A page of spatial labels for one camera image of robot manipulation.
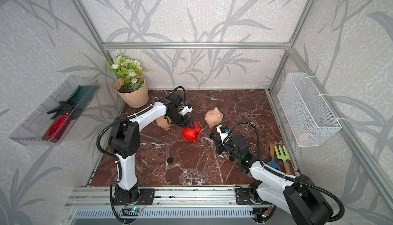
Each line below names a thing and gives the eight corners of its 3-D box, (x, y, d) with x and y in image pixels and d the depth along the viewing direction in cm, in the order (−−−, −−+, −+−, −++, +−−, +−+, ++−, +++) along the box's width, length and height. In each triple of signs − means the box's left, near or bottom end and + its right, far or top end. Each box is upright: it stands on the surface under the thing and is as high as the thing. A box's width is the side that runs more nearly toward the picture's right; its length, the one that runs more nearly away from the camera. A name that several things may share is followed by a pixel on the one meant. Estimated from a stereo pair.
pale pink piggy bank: (210, 130, 99) (211, 122, 92) (204, 121, 104) (203, 113, 96) (223, 123, 103) (224, 115, 95) (216, 114, 107) (216, 106, 100)
